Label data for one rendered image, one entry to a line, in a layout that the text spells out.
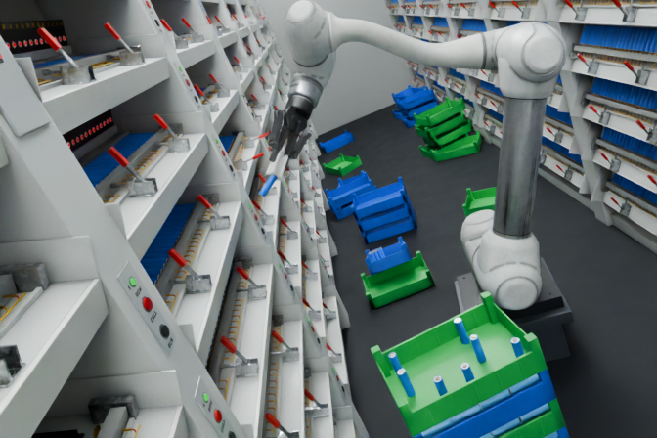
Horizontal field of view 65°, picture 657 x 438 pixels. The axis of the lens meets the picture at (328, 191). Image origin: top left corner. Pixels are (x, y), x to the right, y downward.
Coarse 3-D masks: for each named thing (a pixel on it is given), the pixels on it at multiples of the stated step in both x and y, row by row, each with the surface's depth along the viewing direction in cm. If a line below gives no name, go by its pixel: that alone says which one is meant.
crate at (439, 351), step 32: (448, 320) 118; (480, 320) 120; (384, 352) 117; (416, 352) 119; (448, 352) 116; (512, 352) 109; (416, 384) 111; (448, 384) 108; (480, 384) 100; (512, 384) 101; (416, 416) 99; (448, 416) 100
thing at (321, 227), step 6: (318, 222) 283; (324, 222) 283; (318, 228) 284; (324, 228) 284; (318, 234) 267; (324, 234) 279; (318, 240) 269; (324, 240) 268; (318, 246) 263; (324, 246) 264; (324, 252) 258; (324, 258) 252; (330, 264) 246; (330, 270) 240; (330, 276) 226
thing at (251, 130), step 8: (224, 128) 192; (232, 128) 192; (240, 128) 192; (248, 128) 192; (256, 128) 193; (248, 136) 193; (256, 136) 193; (256, 144) 182; (248, 152) 172; (256, 152) 177; (256, 160) 175; (248, 168) 154; (240, 176) 136; (248, 176) 149; (248, 184) 147; (248, 192) 145
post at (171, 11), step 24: (168, 0) 176; (192, 0) 177; (168, 24) 179; (192, 24) 179; (216, 48) 183; (192, 72) 185; (216, 72) 185; (240, 96) 189; (240, 120) 192; (264, 144) 197
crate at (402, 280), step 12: (408, 264) 245; (420, 264) 243; (372, 276) 245; (384, 276) 246; (396, 276) 245; (408, 276) 241; (420, 276) 237; (372, 288) 244; (384, 288) 240; (396, 288) 226; (408, 288) 226; (420, 288) 227; (372, 300) 227; (384, 300) 228
